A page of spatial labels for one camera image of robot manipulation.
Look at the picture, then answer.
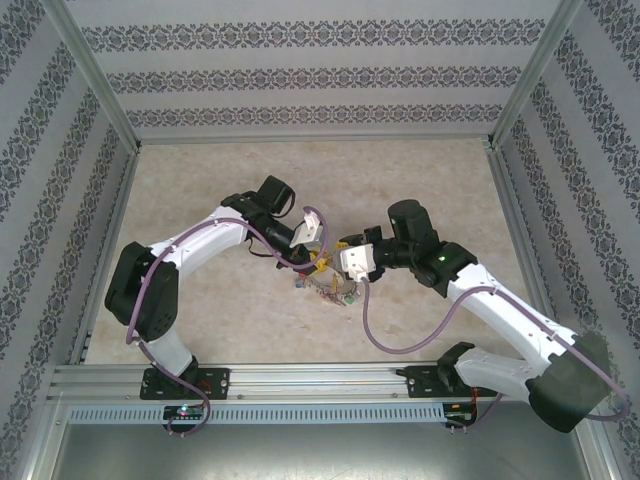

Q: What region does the aluminium frame post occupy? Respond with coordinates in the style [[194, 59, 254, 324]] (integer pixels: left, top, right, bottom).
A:
[[42, 0, 144, 151], [487, 0, 586, 149]]

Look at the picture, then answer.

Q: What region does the aluminium back rail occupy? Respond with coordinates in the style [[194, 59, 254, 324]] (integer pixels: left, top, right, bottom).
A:
[[135, 132, 496, 147]]

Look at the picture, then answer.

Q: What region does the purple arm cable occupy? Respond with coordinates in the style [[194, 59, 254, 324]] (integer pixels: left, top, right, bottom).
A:
[[124, 204, 330, 439], [360, 277, 631, 432]]

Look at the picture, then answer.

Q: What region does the slotted grey cable duct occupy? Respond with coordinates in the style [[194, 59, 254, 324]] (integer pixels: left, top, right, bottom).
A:
[[67, 404, 447, 426]]

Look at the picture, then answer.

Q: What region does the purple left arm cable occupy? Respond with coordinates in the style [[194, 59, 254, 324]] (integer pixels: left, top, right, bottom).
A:
[[124, 204, 330, 439]]

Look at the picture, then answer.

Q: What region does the sheet metal tray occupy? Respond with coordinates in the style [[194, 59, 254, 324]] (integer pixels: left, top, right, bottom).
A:
[[14, 399, 626, 480]]

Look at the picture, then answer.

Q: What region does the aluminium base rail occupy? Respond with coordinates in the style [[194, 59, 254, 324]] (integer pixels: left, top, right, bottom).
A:
[[48, 362, 587, 402]]

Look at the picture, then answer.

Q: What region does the large metal keyring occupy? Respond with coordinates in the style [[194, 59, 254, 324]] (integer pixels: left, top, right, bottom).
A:
[[294, 269, 359, 308]]

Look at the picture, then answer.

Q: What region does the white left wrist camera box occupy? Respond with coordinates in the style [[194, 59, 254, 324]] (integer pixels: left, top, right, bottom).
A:
[[288, 208, 324, 250]]

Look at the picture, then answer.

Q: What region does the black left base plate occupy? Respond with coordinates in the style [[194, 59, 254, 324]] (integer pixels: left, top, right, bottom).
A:
[[139, 366, 232, 401]]

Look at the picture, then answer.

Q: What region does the left circuit board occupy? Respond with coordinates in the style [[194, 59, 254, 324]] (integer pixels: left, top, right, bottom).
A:
[[163, 404, 206, 421]]

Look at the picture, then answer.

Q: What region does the aluminium side rail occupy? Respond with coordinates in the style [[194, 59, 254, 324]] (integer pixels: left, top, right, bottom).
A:
[[67, 147, 142, 369], [485, 144, 571, 362]]

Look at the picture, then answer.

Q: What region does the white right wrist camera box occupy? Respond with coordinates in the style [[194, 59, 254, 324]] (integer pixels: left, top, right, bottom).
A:
[[338, 243, 377, 282]]

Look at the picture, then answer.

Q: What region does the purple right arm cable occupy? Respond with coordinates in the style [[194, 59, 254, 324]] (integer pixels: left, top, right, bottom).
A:
[[360, 277, 631, 432]]

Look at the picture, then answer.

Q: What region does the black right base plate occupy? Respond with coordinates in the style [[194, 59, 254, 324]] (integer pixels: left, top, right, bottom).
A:
[[404, 364, 499, 399]]

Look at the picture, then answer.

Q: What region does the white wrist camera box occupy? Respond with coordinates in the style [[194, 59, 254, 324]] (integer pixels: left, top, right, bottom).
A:
[[338, 243, 377, 282], [288, 208, 324, 250]]

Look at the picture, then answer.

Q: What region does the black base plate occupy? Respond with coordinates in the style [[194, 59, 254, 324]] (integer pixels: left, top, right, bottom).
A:
[[139, 366, 232, 401], [404, 364, 499, 399]]

